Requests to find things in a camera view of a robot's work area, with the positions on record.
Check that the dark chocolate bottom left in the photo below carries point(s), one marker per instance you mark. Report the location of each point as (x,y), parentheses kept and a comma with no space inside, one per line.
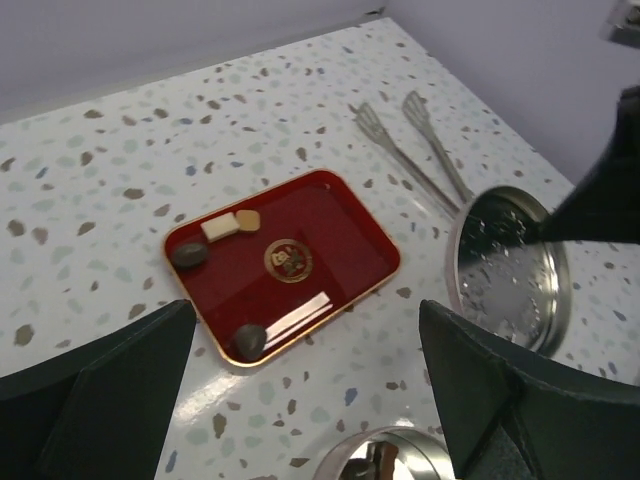
(250,341)

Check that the metal tongs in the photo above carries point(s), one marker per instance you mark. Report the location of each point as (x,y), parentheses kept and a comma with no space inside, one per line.
(418,150)

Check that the round silver tin lid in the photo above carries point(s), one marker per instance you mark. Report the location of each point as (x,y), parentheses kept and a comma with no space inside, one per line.
(504,280)

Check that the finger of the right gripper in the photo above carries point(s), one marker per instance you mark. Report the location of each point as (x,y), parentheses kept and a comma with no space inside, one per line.
(604,206)

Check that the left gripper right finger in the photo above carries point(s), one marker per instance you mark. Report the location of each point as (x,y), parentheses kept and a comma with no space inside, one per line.
(509,413)

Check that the dark round chocolate top left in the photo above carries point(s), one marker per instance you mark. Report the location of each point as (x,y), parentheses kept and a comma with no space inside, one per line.
(189,255)

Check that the red rectangular tray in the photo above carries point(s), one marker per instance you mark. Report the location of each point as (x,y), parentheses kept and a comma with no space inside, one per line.
(318,251)

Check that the white square chocolate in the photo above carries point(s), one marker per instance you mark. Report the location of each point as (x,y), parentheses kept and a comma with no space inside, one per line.
(220,227)

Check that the tan round chocolate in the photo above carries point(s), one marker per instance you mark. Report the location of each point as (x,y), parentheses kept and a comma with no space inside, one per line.
(248,220)

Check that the round silver tin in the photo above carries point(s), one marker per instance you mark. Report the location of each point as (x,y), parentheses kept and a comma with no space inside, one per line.
(394,452)

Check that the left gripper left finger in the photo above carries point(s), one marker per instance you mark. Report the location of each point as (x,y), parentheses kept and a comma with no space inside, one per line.
(102,410)

